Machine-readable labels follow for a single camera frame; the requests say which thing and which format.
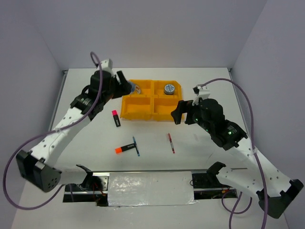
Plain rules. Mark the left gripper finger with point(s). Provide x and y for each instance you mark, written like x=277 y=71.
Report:
x=121 y=91
x=121 y=79

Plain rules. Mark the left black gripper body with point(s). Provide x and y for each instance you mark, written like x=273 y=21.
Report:
x=109 y=94

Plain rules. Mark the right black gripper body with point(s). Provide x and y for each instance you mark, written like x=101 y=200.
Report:
x=198 y=119

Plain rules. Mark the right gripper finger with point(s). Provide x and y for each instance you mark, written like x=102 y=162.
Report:
x=184 y=106
x=177 y=114

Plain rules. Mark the silver clear tape roll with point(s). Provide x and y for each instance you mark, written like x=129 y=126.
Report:
x=138 y=90

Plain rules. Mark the red pen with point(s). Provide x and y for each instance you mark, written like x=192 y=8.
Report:
x=171 y=143

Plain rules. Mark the pink cap black highlighter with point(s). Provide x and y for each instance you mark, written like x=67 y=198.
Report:
x=116 y=118

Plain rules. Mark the orange cap black highlighter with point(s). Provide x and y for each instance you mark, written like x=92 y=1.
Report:
x=124 y=148

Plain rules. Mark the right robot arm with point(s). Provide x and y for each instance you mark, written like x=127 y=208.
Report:
x=263 y=182

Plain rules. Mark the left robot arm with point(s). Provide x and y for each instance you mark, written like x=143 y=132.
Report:
x=37 y=165

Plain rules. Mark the yellow four-compartment organizer tray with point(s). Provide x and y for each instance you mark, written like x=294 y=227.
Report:
x=152 y=104

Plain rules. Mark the blue pen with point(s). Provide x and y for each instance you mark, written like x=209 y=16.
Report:
x=136 y=146

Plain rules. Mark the silver foil covered panel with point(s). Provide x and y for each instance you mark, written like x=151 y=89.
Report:
x=150 y=189

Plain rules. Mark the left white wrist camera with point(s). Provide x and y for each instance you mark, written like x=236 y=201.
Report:
x=105 y=65

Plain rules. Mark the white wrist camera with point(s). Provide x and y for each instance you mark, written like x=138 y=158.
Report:
x=105 y=65
x=201 y=92

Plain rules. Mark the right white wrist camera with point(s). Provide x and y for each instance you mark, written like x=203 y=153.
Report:
x=201 y=92

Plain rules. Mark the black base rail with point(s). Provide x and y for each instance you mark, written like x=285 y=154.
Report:
x=203 y=188

